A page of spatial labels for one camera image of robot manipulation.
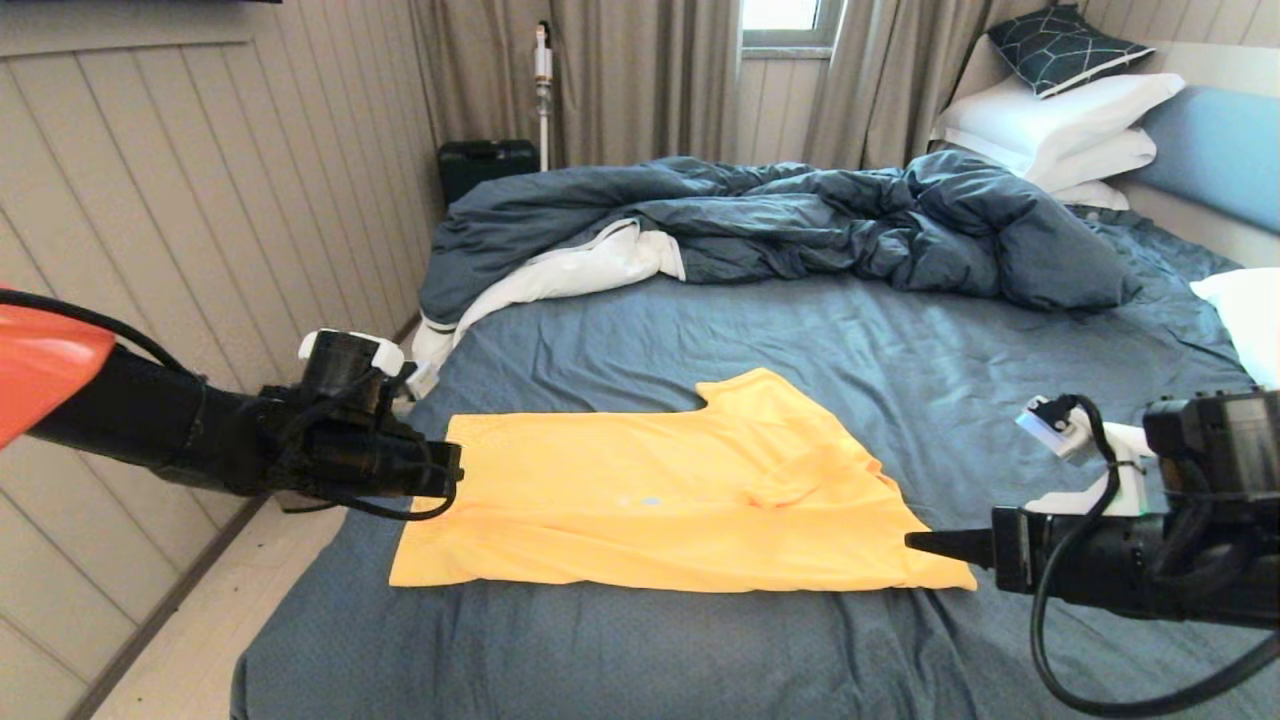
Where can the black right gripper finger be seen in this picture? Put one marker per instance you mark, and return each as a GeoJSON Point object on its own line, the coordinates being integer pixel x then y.
{"type": "Point", "coordinates": [960, 536]}
{"type": "Point", "coordinates": [970, 550]}

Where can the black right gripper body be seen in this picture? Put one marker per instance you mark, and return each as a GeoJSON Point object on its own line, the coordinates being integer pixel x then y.
{"type": "Point", "coordinates": [1080, 557]}

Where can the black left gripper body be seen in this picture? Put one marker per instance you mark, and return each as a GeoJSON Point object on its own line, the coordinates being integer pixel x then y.
{"type": "Point", "coordinates": [390, 465]}

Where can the yellow printed t-shirt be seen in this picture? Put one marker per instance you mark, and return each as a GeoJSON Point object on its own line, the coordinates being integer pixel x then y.
{"type": "Point", "coordinates": [720, 500]}

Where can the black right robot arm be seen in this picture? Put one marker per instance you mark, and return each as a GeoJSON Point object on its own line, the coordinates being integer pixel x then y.
{"type": "Point", "coordinates": [1220, 440]}

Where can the dark blue bed sheet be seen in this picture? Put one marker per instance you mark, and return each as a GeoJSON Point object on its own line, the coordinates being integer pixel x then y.
{"type": "Point", "coordinates": [900, 350]}

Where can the dark green hard case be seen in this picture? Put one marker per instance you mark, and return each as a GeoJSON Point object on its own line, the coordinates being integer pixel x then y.
{"type": "Point", "coordinates": [485, 165]}

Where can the dark blue duvet white lining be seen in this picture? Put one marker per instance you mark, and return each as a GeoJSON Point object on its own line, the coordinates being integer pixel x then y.
{"type": "Point", "coordinates": [800, 225]}

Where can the large white pillow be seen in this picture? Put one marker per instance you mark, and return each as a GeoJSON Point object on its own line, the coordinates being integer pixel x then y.
{"type": "Point", "coordinates": [1045, 118]}

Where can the blue padded headboard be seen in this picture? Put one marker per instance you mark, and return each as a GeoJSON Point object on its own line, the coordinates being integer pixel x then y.
{"type": "Point", "coordinates": [1225, 155]}

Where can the white stick vacuum cleaner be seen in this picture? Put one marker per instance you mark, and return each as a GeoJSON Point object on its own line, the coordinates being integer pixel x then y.
{"type": "Point", "coordinates": [543, 62]}

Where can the beige curtain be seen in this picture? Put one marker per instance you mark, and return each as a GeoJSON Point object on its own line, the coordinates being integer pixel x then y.
{"type": "Point", "coordinates": [640, 80]}
{"type": "Point", "coordinates": [890, 80]}

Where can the dark geometric patterned cushion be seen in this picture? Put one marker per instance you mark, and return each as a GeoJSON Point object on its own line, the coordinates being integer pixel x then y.
{"type": "Point", "coordinates": [1060, 48]}

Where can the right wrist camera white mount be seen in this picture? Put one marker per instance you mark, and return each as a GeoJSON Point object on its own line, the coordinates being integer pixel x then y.
{"type": "Point", "coordinates": [1120, 472]}

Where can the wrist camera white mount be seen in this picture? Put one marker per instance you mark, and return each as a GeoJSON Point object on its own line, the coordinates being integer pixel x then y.
{"type": "Point", "coordinates": [1120, 472]}
{"type": "Point", "coordinates": [385, 352]}

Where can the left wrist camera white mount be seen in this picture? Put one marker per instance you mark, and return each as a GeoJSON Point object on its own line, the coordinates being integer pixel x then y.
{"type": "Point", "coordinates": [385, 352]}

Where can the beige headboard frame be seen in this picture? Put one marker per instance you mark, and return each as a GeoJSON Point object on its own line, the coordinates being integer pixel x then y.
{"type": "Point", "coordinates": [1215, 230]}

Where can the window with grey frame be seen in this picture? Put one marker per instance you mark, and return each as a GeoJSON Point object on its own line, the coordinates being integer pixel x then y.
{"type": "Point", "coordinates": [780, 15]}

